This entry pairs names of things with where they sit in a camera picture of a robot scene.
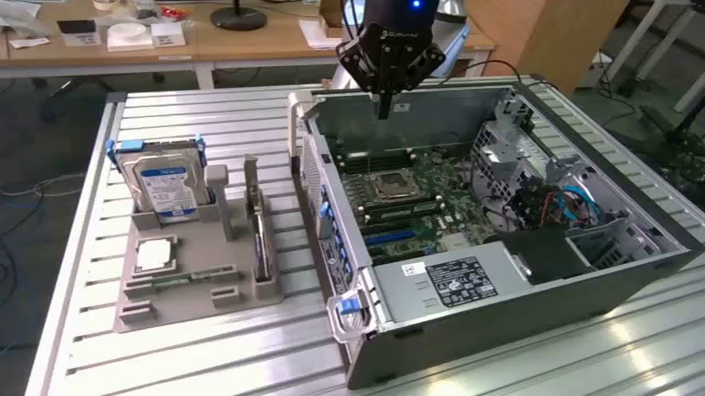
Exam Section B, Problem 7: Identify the open black PC case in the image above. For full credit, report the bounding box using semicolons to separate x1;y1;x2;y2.
285;78;705;391

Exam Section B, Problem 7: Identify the green graphics card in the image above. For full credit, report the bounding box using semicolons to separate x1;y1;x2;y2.
241;153;276;286

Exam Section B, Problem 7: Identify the perforated metal drive cage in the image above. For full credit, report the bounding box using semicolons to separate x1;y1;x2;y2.
469;119;551;195

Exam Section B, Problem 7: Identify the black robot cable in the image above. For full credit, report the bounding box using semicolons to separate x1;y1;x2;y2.
339;0;368;46

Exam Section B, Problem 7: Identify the grey metal disk bay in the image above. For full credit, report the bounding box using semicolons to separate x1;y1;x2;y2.
563;216;662;271

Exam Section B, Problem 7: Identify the black fan shroud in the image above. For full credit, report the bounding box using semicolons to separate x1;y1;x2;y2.
503;229;595;286

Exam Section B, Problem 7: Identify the silver CPU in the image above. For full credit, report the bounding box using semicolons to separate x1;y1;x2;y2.
134;238;176;273

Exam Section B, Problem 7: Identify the hard disk with blue label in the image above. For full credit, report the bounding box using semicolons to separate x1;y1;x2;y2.
104;138;209;226

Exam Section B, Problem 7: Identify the black power cable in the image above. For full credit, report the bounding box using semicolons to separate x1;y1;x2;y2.
449;60;544;87

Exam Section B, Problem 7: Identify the brown cardboard box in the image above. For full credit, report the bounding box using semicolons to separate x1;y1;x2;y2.
317;0;359;40

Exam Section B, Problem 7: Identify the white floor cable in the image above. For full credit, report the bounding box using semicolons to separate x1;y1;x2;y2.
0;172;84;198

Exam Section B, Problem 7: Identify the wooden cabinet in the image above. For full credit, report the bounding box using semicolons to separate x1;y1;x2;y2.
464;0;632;96

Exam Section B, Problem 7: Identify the white table frame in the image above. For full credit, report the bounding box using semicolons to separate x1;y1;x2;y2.
602;0;705;112

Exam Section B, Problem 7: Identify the plain white box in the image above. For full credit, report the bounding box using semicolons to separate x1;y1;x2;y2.
148;22;186;49

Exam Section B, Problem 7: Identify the green RAM stick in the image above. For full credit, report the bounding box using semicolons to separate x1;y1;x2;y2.
148;268;236;289

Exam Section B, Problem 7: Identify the grey parts rack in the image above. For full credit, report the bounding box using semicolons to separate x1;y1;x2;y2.
112;163;285;334

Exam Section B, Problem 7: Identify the black floor stand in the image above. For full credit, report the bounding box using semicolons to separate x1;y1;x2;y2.
638;105;705;174

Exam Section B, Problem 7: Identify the white round container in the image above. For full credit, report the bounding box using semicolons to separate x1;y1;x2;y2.
104;22;154;53

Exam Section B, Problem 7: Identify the white paper stack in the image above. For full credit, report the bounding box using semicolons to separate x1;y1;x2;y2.
298;18;345;51

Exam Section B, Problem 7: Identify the clear plastic bag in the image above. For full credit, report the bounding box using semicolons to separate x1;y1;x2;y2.
0;0;55;38

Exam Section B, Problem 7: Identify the blue floor cable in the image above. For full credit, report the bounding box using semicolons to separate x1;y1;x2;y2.
0;197;45;356

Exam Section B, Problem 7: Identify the CPU socket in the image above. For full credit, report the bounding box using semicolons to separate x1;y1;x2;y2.
372;171;419;204

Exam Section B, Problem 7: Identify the blue expansion slot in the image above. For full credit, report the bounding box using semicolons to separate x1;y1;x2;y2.
361;229;417;245

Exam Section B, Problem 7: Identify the white paper card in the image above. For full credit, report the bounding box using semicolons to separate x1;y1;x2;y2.
7;36;51;50

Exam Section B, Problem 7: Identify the black RAM stick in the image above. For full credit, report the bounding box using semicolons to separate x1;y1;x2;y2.
360;200;444;220

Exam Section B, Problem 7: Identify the wooden desk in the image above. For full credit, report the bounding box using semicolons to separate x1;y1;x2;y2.
0;0;496;90

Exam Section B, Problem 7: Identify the grey power supply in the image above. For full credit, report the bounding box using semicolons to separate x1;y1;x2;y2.
372;241;535;323

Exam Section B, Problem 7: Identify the blue wire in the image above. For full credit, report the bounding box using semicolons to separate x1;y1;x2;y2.
555;185;600;228

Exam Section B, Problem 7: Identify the green motherboard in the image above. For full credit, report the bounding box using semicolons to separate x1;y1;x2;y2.
327;138;505;265

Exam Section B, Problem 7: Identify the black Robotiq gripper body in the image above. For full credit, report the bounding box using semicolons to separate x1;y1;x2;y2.
360;0;441;95

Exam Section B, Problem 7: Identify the black round lamp base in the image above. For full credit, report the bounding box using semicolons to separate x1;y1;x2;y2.
209;0;268;31

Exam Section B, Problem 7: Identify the red wire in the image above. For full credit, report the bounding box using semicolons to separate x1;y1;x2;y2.
540;190;556;227

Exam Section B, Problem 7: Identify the white box with black lid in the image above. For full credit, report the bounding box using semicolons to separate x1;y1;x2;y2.
55;19;101;47

